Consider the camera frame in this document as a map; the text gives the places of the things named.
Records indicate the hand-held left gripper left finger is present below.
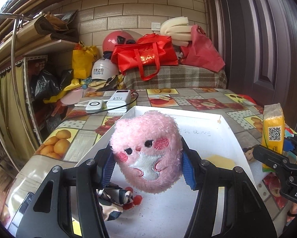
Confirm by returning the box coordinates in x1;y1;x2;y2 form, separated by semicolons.
16;147;117;238

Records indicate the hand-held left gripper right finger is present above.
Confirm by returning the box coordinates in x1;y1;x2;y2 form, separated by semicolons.
181;141;278;238

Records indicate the yellow tissue pack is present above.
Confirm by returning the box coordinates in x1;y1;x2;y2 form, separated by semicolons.
261;103;286;173

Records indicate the pink plush toy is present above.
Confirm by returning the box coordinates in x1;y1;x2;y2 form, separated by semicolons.
109;110;185;194

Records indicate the white foam tray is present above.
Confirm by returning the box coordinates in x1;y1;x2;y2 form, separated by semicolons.
74;105;257;238

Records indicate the person's right forearm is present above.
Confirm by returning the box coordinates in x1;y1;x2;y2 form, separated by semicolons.
285;201;297;228

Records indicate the small brown soft toy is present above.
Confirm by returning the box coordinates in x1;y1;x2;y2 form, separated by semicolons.
243;147;255;161

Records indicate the yellow and green sponge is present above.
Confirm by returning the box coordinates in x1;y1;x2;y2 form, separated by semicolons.
205;154;235;170

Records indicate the red pompom trinket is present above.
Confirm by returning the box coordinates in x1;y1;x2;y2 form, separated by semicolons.
122;195;143;210

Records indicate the small white power bank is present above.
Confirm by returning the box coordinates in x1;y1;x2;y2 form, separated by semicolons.
85;100;107;112

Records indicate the flat red bag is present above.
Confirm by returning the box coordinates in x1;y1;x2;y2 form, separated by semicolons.
234;94;257;105

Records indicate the large white power bank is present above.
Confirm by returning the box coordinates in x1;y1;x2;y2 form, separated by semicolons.
106;89;137;113

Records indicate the fruit print tablecloth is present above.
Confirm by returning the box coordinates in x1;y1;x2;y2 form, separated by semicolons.
5;88;297;231

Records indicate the pink round plate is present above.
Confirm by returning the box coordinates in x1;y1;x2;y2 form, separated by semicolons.
60;89;84;106

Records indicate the plaid cloth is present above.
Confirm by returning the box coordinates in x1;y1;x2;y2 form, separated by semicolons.
124;64;227;90

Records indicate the white helmet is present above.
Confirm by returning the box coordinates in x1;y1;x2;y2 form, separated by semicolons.
91;58;119;81

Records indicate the black plastic bag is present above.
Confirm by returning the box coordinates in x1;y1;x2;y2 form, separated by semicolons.
31;68;73;101

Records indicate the yellow shopping bag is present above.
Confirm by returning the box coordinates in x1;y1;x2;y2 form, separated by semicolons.
72;42;99;80

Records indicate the dark brown door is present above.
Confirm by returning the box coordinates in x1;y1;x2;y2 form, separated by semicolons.
203;0;297;139

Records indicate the red tote bag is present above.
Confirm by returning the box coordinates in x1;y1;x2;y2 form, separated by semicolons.
110;33;179;81

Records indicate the red plastic bag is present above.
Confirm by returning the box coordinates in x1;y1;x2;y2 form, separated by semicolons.
181;25;226;73

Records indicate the red helmet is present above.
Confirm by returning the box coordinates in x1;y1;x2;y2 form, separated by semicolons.
103;32;136;55

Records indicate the metal shelf rack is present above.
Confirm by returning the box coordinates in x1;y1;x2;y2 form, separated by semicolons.
0;40;77;149

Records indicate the cream foam padding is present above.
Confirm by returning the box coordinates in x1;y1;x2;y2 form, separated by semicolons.
160;17;197;47

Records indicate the brown cardboard pile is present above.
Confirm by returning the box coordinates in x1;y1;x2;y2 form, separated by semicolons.
34;9;80;42

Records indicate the bent metal pipe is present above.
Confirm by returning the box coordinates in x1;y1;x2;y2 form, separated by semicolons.
0;13;43;164

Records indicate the black cable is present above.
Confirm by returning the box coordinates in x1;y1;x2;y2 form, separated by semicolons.
124;90;139;109

